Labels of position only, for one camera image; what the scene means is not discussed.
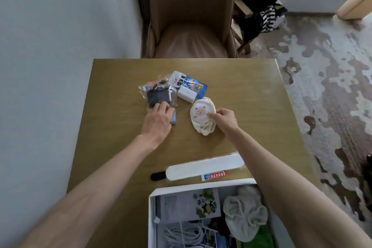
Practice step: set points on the small tube with red label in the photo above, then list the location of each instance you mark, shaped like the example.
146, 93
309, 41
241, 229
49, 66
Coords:
213, 175

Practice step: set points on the person's right forearm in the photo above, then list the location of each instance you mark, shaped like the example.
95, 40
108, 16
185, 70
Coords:
290, 189

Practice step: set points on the brown leather chair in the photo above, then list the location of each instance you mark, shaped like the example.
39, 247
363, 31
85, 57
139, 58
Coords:
191, 9

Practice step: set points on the person's left fingers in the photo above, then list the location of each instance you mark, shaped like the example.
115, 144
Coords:
162, 107

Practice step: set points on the person's left forearm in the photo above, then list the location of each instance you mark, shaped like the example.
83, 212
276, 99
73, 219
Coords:
87, 198

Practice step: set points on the person's left hand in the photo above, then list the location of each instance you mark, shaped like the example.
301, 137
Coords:
155, 124

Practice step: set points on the blue and white snack packet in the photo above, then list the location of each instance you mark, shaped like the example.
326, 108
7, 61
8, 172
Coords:
191, 83

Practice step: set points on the cream bear print baby sock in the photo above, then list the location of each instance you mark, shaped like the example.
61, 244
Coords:
200, 111

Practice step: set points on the photo postcard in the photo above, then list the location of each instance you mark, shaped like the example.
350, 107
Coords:
212, 240

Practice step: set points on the light blue small case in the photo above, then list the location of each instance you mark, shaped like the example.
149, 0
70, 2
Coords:
173, 118

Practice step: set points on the person's right hand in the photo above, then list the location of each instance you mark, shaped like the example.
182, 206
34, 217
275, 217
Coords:
228, 121

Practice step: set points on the person's right fingers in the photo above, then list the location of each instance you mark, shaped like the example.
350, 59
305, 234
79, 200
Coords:
216, 114

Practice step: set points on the clear packet with dark cloth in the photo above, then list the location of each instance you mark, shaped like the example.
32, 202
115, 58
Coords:
158, 93

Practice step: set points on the booklet with panda print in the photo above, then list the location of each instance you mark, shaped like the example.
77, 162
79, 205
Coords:
189, 204

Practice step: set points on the green cloth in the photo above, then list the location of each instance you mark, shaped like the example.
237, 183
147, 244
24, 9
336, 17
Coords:
261, 239

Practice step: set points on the patterned grey brown rug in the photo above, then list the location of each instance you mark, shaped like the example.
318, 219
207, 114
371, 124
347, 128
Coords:
328, 91

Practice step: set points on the wooden stool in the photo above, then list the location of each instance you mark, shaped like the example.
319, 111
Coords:
241, 21

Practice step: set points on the white cardboard box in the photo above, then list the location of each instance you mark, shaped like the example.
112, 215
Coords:
186, 188

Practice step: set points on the black and white striped garment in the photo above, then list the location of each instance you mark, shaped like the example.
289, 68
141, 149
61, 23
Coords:
268, 16

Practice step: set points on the cream cloth pouch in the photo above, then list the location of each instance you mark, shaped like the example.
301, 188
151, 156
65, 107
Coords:
244, 218

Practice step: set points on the white charger block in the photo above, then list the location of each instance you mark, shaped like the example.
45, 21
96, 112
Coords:
187, 93

